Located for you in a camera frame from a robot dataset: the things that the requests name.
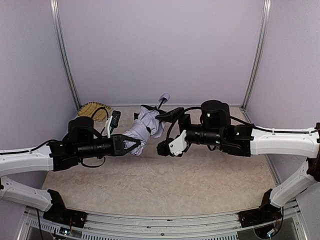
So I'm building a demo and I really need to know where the lavender folding umbrella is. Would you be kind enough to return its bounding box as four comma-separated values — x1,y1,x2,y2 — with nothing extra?
123,93,170,156

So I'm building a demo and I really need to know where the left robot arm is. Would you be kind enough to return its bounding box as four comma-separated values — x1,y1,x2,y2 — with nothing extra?
0,116,141,213

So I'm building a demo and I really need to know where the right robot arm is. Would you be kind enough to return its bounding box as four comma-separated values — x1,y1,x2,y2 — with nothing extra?
156,100,320,210

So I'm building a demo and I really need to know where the yellow woven mat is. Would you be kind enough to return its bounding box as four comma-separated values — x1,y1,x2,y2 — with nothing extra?
77,101,113,122

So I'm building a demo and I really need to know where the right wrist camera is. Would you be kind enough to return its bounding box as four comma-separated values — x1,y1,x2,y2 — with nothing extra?
156,130,189,157

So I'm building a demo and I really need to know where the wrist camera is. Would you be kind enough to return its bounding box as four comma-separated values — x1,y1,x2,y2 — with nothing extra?
156,130,189,157
103,110,121,138

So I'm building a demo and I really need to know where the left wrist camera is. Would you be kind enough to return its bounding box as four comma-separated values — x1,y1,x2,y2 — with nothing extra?
103,110,121,138

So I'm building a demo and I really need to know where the front aluminium rail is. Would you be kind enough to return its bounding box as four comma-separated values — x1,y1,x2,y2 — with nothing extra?
15,199,311,240

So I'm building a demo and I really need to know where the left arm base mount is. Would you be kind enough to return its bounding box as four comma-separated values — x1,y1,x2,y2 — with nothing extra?
43,208,88,229

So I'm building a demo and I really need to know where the right aluminium frame post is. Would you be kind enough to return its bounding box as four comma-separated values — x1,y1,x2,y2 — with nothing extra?
241,0,272,112

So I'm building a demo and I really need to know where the aluminium frame post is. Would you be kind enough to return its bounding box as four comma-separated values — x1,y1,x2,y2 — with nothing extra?
49,0,81,111
241,0,272,112

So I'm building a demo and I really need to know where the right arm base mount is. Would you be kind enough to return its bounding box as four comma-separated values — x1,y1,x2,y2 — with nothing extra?
238,208,282,228

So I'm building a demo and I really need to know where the left aluminium frame post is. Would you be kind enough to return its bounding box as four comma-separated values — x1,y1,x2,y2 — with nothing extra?
49,0,81,111

